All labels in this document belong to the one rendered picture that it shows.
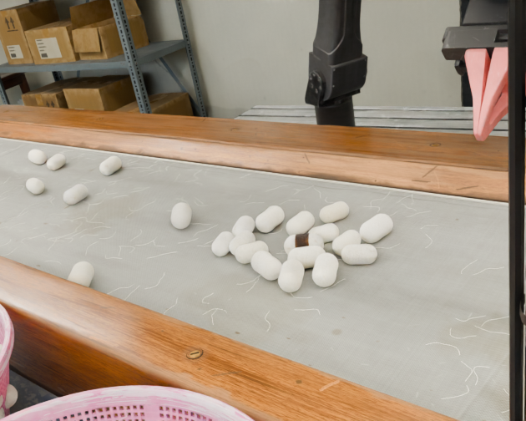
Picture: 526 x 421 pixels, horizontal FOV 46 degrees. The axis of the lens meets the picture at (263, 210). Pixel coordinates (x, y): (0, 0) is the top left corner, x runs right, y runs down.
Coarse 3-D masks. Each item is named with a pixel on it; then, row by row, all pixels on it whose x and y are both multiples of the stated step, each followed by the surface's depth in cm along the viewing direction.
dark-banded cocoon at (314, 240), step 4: (292, 236) 56; (312, 236) 56; (316, 236) 56; (320, 236) 56; (288, 240) 56; (292, 240) 56; (312, 240) 55; (316, 240) 55; (320, 240) 56; (284, 244) 57; (288, 244) 56; (292, 244) 56; (312, 244) 55; (316, 244) 55; (320, 244) 56; (284, 248) 57; (288, 248) 56; (292, 248) 56; (288, 252) 56
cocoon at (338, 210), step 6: (336, 204) 61; (342, 204) 61; (324, 210) 61; (330, 210) 61; (336, 210) 61; (342, 210) 61; (348, 210) 62; (324, 216) 61; (330, 216) 61; (336, 216) 61; (342, 216) 61; (324, 222) 62; (330, 222) 61
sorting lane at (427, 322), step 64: (0, 192) 88; (128, 192) 80; (192, 192) 76; (256, 192) 72; (320, 192) 69; (384, 192) 66; (64, 256) 66; (128, 256) 63; (192, 256) 61; (384, 256) 54; (448, 256) 52; (192, 320) 51; (256, 320) 49; (320, 320) 48; (384, 320) 46; (448, 320) 45; (384, 384) 40; (448, 384) 39
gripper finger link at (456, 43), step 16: (448, 32) 58; (464, 32) 57; (480, 32) 56; (496, 32) 56; (448, 48) 58; (464, 48) 57; (496, 48) 55; (496, 64) 55; (496, 80) 55; (496, 96) 55; (496, 112) 57; (480, 128) 55
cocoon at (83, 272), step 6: (78, 264) 59; (84, 264) 59; (90, 264) 59; (72, 270) 58; (78, 270) 58; (84, 270) 58; (90, 270) 59; (72, 276) 57; (78, 276) 57; (84, 276) 57; (90, 276) 58; (78, 282) 57; (84, 282) 57
